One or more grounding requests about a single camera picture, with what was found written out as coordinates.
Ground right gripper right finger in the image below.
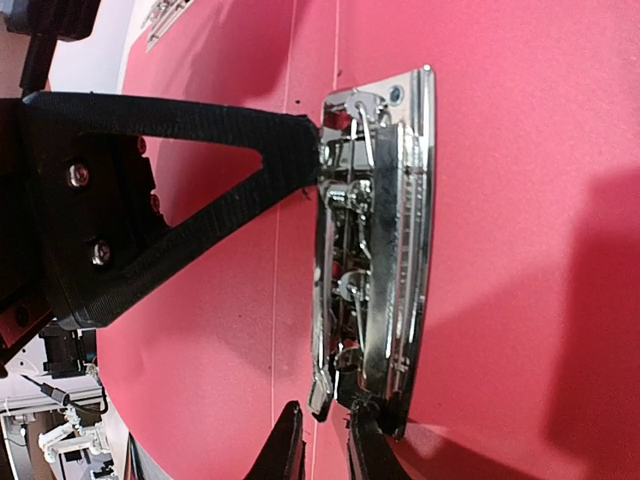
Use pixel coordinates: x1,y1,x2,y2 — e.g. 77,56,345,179
247,398,410,479

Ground red file folder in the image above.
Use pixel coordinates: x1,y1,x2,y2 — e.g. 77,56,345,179
98,1,639,479

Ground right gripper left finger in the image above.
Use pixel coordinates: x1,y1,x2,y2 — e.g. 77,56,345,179
20,93,319,328

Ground chrome spine lever clip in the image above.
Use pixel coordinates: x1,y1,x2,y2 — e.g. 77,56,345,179
308,65,436,438

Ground chrome top board clip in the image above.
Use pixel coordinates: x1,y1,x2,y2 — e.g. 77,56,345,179
142,0,194,52

